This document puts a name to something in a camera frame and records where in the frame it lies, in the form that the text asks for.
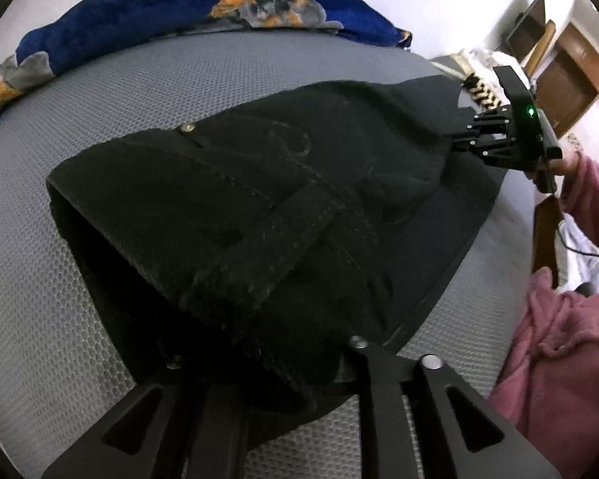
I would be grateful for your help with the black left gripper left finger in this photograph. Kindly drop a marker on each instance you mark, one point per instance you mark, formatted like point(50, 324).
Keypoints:
point(188, 424)

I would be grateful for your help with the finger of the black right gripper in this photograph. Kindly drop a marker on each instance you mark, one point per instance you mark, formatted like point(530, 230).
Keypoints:
point(487, 135)

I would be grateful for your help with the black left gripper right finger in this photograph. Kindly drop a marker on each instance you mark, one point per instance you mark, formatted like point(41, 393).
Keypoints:
point(420, 418)

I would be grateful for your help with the black denim pants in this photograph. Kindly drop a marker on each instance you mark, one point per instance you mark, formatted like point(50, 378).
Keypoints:
point(246, 253)

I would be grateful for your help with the pink right sleeve forearm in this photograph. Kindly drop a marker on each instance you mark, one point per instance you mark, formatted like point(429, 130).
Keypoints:
point(580, 195)

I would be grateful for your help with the person's right hand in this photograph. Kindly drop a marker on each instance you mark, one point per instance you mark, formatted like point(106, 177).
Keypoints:
point(567, 166)

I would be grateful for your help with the black white striped cloth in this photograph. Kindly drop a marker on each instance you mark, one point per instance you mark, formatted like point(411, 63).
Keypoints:
point(481, 93)

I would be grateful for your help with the brown wooden wardrobe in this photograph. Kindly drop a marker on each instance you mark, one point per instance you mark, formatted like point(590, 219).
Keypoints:
point(569, 85)

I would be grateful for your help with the pink garment torso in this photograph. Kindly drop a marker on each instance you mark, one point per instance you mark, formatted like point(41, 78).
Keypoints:
point(549, 386)

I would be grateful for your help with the blue floral blanket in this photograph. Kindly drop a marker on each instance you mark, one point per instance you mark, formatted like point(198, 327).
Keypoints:
point(95, 28)

